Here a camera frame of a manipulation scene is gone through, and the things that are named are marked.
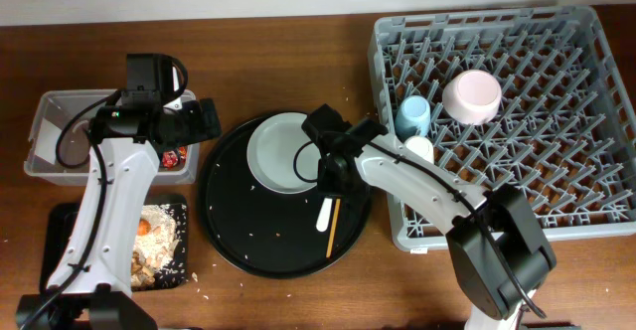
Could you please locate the blue plastic cup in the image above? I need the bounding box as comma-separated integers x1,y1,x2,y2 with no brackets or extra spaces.
395,95,431,141

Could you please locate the white plastic fork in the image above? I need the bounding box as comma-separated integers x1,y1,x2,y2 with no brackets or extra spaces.
315,197,333,233

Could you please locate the cream plastic cup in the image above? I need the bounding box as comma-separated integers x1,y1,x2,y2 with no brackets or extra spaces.
404,135,434,164

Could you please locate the pink bowl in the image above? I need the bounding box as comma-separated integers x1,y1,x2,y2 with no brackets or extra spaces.
442,70,502,125

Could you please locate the red snack wrapper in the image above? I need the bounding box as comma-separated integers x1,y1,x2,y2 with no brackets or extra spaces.
160,146,188,169

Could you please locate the orange carrot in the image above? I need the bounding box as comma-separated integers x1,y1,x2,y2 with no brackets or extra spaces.
137,219,151,236

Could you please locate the brown food scrap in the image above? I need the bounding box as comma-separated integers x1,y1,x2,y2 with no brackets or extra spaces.
131,251,144,275

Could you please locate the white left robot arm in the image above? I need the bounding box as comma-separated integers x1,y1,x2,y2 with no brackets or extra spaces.
16,54,222,329

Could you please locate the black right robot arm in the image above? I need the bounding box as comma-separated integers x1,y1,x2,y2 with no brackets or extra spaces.
302,104,557,329

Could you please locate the grey dishwasher rack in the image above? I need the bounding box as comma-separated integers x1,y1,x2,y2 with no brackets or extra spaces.
368,6,635,241

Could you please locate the wooden chopstick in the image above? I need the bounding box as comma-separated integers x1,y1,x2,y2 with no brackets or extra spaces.
326,199,341,258

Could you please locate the light blue plate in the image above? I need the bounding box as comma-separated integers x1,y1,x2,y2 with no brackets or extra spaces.
246,112,320,194

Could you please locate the round black tray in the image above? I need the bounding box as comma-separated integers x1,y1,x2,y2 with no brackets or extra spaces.
197,114,372,279

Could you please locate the food leftovers pile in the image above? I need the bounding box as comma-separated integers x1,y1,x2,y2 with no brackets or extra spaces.
130,206,176,289

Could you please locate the clear plastic bin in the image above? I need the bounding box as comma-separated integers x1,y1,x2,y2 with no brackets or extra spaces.
24,89,199,187

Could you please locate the black rectangular tray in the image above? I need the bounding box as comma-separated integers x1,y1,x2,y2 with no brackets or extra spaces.
39,194,188,293

